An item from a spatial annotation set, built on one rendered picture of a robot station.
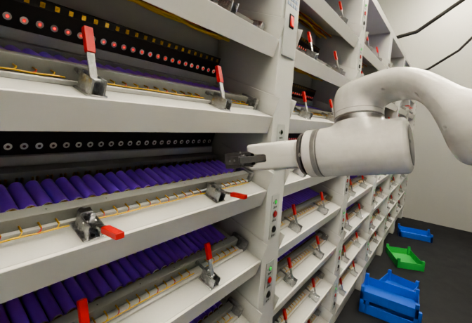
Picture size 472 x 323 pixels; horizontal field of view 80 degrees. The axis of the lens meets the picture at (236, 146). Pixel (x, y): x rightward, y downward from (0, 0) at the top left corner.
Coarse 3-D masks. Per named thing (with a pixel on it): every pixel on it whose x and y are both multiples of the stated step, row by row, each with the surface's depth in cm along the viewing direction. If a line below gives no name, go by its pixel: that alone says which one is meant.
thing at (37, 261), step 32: (0, 160) 42; (32, 160) 46; (64, 160) 50; (224, 160) 81; (256, 192) 70; (128, 224) 44; (160, 224) 46; (192, 224) 54; (0, 256) 31; (32, 256) 33; (64, 256) 35; (96, 256) 39; (0, 288) 30; (32, 288) 33
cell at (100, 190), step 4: (84, 176) 49; (88, 176) 49; (92, 176) 49; (84, 180) 48; (88, 180) 48; (92, 180) 48; (96, 180) 49; (88, 184) 48; (92, 184) 47; (96, 184) 47; (92, 188) 47; (96, 188) 46; (100, 188) 47; (104, 188) 47; (96, 192) 46; (100, 192) 46; (104, 192) 46; (108, 192) 47
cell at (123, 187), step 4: (108, 172) 52; (112, 172) 53; (108, 176) 52; (112, 176) 51; (116, 176) 52; (112, 180) 51; (116, 180) 51; (120, 180) 51; (116, 184) 50; (120, 184) 50; (124, 184) 50; (120, 188) 49; (124, 188) 49; (128, 188) 49
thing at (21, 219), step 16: (208, 176) 64; (224, 176) 67; (240, 176) 71; (128, 192) 47; (144, 192) 49; (160, 192) 52; (176, 192) 55; (192, 192) 57; (32, 208) 37; (48, 208) 38; (64, 208) 39; (96, 208) 42; (112, 208) 45; (0, 224) 33; (16, 224) 34; (32, 224) 36
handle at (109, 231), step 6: (90, 216) 38; (90, 222) 38; (96, 222) 38; (96, 228) 37; (102, 228) 36; (108, 228) 36; (114, 228) 36; (108, 234) 35; (114, 234) 34; (120, 234) 34
